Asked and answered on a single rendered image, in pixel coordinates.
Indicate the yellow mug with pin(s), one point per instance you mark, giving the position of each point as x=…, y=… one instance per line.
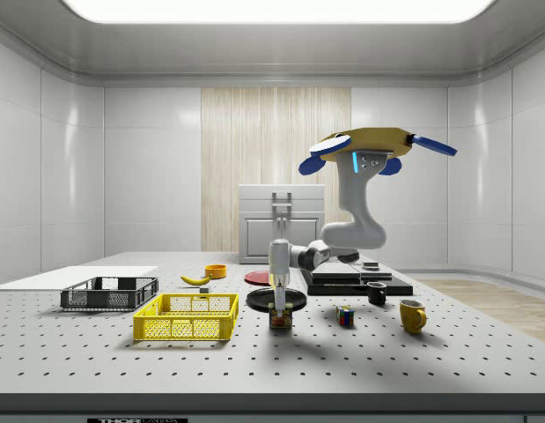
x=410, y=317

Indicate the black stove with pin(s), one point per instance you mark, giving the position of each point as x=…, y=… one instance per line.
x=342, y=282

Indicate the drone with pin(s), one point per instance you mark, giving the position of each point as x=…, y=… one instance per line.
x=377, y=141

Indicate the white board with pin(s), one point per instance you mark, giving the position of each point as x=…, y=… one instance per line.
x=56, y=275

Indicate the white cabinet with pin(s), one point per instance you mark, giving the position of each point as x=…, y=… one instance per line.
x=259, y=238

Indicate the black mug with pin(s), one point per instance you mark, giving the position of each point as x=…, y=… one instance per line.
x=376, y=294

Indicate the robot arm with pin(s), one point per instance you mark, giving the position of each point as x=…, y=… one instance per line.
x=355, y=207

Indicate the yellow bowl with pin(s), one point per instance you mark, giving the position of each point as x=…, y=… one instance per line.
x=215, y=272

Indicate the puzzle cube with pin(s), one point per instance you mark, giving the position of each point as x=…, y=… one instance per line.
x=345, y=316

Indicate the dark grey basket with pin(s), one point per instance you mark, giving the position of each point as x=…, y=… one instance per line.
x=105, y=299

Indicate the black plate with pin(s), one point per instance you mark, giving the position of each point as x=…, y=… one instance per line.
x=261, y=299

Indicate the yellow basket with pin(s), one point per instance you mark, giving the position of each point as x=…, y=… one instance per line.
x=184, y=328

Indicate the banana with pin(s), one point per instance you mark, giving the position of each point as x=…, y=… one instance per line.
x=195, y=280

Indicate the red plate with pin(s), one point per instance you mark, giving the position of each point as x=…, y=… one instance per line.
x=256, y=277

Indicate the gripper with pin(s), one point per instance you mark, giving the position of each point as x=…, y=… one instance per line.
x=280, y=294

